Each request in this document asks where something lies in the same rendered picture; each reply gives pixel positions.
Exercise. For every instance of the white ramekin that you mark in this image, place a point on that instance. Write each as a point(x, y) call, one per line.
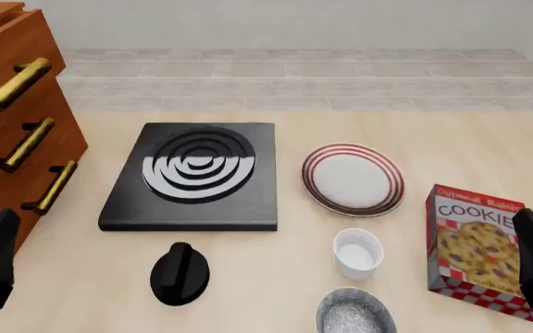
point(358, 256)

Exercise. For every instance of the white plate with red rings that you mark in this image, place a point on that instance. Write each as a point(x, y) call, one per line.
point(350, 180)

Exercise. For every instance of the flat black stove plate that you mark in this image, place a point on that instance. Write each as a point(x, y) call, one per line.
point(123, 211)

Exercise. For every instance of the round black stove knob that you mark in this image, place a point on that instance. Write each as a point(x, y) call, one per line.
point(179, 277)

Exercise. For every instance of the red cookie box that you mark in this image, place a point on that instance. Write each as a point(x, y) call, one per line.
point(474, 243)

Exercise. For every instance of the patterned black bowl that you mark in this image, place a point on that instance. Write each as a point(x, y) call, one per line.
point(354, 312)

